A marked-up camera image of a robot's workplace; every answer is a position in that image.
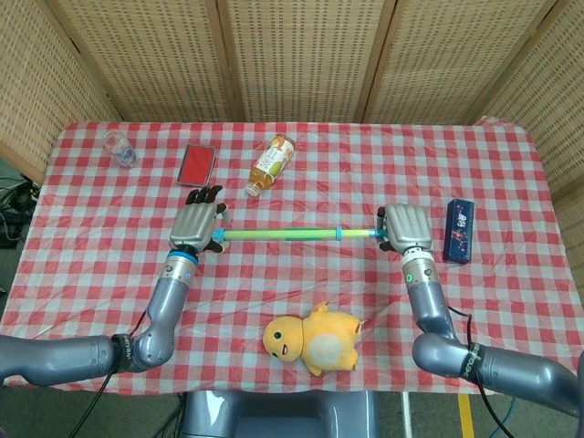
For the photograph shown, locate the woven rattan screen panel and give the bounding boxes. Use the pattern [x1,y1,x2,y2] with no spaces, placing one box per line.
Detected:
[469,0,584,293]
[0,0,122,183]
[45,0,238,123]
[360,0,567,125]
[214,0,398,123]

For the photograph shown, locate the tea bottle with orange label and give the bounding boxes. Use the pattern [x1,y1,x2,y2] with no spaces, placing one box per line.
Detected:
[245,132,297,198]

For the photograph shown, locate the green blue toy pump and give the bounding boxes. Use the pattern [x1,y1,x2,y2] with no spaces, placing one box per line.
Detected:
[210,224,389,243]

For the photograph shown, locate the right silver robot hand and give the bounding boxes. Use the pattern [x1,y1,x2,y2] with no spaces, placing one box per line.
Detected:
[375,203,434,255]

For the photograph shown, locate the grey robot torso base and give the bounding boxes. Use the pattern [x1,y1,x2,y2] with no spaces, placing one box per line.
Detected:
[182,390,380,438]

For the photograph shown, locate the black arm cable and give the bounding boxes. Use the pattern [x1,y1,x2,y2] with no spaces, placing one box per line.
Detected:
[446,305,501,438]
[81,308,151,438]

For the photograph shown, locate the red wallet case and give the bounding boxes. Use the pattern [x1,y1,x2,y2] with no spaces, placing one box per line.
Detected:
[176,142,217,188]

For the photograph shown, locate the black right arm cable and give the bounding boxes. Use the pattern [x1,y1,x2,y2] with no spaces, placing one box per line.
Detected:
[446,305,501,438]

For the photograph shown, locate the yellow plush dinosaur toy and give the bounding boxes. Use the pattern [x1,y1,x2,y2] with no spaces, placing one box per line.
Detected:
[261,300,366,378]

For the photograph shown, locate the black floor cable bundle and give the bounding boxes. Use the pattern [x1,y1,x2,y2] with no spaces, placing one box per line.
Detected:
[0,172,42,250]

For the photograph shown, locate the clear plastic water bottle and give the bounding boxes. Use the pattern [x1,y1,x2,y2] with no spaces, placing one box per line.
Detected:
[102,130,138,169]

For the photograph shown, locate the dark blue printed box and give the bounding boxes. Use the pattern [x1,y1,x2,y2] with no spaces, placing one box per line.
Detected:
[443,197,477,265]

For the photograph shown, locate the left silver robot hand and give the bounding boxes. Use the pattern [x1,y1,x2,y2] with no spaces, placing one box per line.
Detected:
[169,184,230,256]

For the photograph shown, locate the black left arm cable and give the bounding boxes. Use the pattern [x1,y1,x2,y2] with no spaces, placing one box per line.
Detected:
[81,308,151,438]

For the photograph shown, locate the red white checkered tablecloth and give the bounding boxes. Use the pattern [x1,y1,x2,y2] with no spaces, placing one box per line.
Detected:
[0,117,584,397]

